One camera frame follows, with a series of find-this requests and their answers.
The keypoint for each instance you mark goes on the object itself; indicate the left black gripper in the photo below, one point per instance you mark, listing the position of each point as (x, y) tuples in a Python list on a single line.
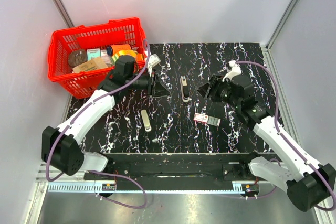
[(154, 82)]

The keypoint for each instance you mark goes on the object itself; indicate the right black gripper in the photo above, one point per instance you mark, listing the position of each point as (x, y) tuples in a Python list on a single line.
[(215, 84)]

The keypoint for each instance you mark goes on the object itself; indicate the beige stapler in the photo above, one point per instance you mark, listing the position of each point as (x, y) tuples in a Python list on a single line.
[(145, 120), (184, 89)]

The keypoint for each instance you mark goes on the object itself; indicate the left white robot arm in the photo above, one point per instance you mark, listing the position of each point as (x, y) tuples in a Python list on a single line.
[(61, 144)]

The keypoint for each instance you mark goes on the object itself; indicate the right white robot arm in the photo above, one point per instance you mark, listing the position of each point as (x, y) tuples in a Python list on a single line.
[(305, 180)]

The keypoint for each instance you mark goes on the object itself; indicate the white red staple box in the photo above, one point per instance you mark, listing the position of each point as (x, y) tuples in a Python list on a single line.
[(203, 118)]

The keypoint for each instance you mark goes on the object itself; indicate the yellow green juice carton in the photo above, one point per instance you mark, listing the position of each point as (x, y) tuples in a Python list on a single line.
[(127, 52)]

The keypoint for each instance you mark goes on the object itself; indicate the pink white small packet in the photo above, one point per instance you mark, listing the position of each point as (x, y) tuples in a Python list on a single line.
[(105, 57)]

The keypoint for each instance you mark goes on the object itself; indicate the orange cylindrical bottle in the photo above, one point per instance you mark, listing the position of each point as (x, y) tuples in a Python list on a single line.
[(113, 49)]

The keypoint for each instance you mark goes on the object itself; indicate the brown cardboard box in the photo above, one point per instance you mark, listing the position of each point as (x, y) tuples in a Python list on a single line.
[(93, 64)]

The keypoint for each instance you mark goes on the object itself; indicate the teal white small box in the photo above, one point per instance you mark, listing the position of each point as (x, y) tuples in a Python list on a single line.
[(93, 53)]

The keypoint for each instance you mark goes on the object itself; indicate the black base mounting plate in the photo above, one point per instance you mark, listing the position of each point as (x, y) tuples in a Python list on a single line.
[(177, 172)]

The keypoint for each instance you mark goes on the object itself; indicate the red plastic shopping basket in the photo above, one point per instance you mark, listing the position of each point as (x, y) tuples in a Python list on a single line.
[(65, 41)]

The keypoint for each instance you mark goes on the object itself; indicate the brown round bread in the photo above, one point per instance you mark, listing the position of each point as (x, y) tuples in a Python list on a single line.
[(77, 57)]

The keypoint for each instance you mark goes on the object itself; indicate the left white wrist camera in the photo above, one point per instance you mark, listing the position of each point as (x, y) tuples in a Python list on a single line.
[(153, 61)]

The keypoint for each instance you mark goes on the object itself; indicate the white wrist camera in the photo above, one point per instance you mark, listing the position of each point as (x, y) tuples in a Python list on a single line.
[(153, 61), (232, 69)]

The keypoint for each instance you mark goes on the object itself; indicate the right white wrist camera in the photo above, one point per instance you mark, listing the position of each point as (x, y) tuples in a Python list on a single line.
[(232, 69)]

